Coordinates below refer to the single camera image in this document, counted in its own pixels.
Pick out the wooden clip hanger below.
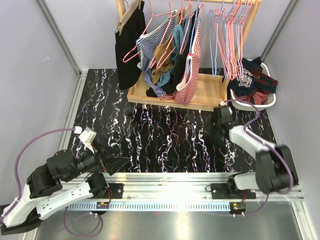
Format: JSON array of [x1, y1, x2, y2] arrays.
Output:
[[114, 0, 141, 35]]

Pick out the bundle of empty pink hangers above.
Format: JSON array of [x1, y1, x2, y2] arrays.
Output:
[[212, 0, 254, 81]]

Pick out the white perforated plastic basket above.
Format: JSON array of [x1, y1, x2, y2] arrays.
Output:
[[229, 62, 276, 112]]

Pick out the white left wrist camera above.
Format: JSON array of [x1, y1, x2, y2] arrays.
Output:
[[74, 126, 97, 153]]

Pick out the maroon tank top grey trim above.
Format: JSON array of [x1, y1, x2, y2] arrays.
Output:
[[239, 91, 269, 105]]

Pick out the wooden clothes rack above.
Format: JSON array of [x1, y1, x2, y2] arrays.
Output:
[[127, 0, 260, 111]]

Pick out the teal tank top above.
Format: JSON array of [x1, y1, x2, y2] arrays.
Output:
[[152, 23, 190, 88]]

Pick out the pink hanger brown top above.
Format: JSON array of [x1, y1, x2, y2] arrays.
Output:
[[149, 1, 186, 70]]

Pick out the red white striped tank top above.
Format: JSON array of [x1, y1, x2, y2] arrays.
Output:
[[160, 20, 201, 106]]

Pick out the pink hanger striped top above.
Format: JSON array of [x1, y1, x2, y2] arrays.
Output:
[[122, 0, 178, 63]]

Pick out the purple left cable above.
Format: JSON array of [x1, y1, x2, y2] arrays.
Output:
[[13, 127, 77, 201]]

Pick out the navy tank top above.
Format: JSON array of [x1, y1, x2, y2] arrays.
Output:
[[228, 56, 278, 97]]

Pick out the black garment on rack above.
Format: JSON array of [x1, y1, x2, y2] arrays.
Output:
[[145, 7, 204, 98]]

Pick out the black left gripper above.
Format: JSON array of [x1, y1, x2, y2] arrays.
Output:
[[63, 139, 130, 183]]

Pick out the brown tank top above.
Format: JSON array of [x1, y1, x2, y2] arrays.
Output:
[[152, 8, 185, 88]]

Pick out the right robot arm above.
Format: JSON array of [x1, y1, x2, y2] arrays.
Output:
[[208, 105, 299, 199]]

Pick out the black skirt on rack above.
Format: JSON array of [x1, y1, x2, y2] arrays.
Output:
[[115, 0, 146, 90]]

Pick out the aluminium mounting rail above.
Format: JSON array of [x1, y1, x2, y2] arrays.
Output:
[[44, 172, 305, 213]]

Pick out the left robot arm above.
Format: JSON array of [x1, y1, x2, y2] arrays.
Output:
[[0, 144, 131, 236]]

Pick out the light blue wire hanger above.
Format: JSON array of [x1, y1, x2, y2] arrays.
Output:
[[186, 0, 200, 74], [209, 0, 225, 77]]

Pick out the blue white striped tank top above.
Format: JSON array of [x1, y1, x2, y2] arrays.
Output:
[[136, 10, 178, 98]]

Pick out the black marble pattern mat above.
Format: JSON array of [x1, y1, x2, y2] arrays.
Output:
[[74, 69, 256, 173]]

